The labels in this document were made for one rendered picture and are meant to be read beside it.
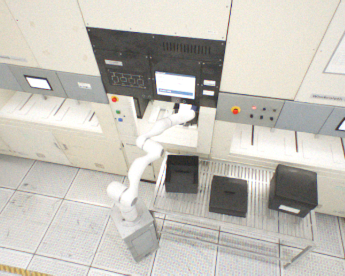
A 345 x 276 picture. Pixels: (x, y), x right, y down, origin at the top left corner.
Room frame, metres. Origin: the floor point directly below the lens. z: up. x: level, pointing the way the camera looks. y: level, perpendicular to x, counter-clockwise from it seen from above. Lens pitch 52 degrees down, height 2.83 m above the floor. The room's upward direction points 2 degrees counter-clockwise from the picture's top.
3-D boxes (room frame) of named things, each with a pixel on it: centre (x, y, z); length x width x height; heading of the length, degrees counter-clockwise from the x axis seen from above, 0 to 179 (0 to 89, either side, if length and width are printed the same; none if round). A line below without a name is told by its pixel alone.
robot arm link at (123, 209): (0.87, 0.41, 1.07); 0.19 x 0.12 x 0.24; 55
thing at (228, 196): (0.96, -0.42, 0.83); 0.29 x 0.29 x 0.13; 78
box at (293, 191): (0.95, -0.91, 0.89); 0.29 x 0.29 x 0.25; 71
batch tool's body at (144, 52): (1.91, 0.00, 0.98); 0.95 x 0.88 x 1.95; 166
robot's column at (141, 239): (0.85, 0.38, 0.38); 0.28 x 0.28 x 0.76; 31
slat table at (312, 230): (1.02, -0.46, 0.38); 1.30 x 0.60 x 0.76; 76
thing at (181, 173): (1.16, -0.05, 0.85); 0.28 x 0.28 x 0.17; 84
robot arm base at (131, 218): (0.85, 0.38, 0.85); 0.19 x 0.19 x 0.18
